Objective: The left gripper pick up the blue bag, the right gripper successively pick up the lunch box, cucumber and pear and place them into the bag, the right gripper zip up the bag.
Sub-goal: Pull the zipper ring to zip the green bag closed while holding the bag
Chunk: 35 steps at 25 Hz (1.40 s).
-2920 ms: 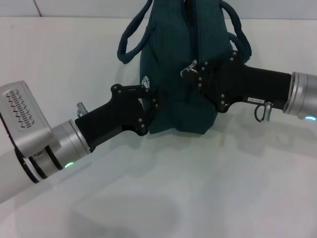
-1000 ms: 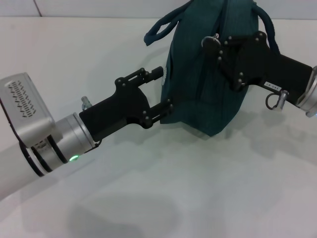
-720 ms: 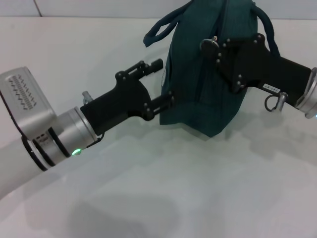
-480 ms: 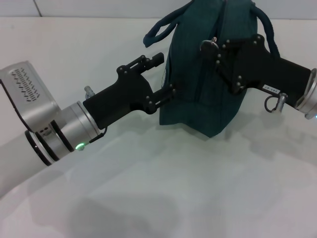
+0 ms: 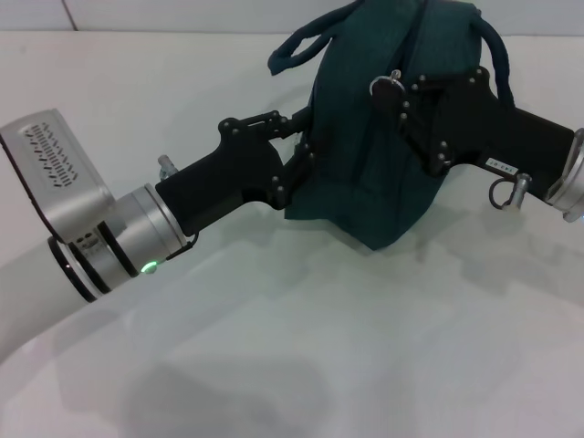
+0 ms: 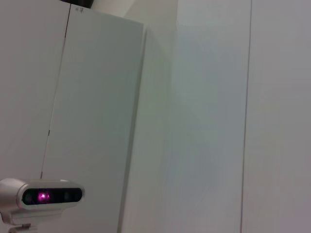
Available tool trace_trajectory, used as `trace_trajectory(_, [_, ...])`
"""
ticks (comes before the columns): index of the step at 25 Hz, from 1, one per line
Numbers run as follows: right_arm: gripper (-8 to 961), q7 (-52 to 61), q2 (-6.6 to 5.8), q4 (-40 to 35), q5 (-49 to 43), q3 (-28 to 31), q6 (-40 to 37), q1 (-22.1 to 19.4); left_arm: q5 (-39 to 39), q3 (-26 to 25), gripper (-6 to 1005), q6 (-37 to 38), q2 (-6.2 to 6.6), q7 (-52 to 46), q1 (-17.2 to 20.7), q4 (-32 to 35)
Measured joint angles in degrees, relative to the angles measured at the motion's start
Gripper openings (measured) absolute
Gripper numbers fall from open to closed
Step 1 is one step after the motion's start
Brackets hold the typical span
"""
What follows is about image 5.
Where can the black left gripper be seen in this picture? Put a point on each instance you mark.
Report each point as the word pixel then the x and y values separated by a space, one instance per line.
pixel 223 182

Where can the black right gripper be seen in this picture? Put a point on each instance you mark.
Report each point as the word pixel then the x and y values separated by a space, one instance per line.
pixel 497 128

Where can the dark teal fabric lunch bag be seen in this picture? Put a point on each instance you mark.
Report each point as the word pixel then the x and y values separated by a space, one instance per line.
pixel 365 137

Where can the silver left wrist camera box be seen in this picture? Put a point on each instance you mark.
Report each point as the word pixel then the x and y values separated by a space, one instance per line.
pixel 50 173

